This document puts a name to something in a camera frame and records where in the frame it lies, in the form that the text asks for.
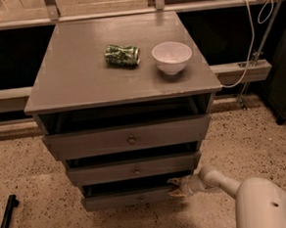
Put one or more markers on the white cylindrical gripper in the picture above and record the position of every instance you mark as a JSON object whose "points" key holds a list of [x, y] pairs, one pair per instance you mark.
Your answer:
{"points": [[185, 186]]}

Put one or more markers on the grey bottom drawer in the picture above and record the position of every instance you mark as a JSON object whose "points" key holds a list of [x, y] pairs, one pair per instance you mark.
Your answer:
{"points": [[133, 197]]}

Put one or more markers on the grey drawer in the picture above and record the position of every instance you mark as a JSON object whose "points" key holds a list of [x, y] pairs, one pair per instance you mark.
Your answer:
{"points": [[128, 169], [133, 197], [82, 144]]}

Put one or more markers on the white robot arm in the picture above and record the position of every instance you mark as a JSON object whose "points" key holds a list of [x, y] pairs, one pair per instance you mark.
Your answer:
{"points": [[259, 203]]}

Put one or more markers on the grey middle drawer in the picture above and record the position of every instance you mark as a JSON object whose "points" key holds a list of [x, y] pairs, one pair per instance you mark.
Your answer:
{"points": [[128, 169]]}

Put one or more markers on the grey top drawer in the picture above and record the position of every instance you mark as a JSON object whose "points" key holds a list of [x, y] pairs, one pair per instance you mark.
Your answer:
{"points": [[82, 144]]}

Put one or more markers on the grey wooden drawer cabinet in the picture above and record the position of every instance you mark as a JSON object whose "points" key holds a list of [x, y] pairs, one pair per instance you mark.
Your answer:
{"points": [[77, 90]]}

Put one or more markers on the white ceramic bowl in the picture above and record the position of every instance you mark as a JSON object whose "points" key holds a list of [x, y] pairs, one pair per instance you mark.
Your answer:
{"points": [[171, 57]]}

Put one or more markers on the dark cabinet at right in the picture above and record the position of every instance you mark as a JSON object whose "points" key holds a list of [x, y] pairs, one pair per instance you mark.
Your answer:
{"points": [[273, 90]]}

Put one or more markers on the crushed green soda can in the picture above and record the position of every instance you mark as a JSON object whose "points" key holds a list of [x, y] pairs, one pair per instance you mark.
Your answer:
{"points": [[122, 56]]}

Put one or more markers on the black floor stand leg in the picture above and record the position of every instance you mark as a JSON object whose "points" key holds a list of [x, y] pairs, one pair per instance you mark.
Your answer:
{"points": [[9, 208]]}

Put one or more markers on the grey railing beam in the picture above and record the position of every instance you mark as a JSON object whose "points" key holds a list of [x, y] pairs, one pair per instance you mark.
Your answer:
{"points": [[12, 100]]}

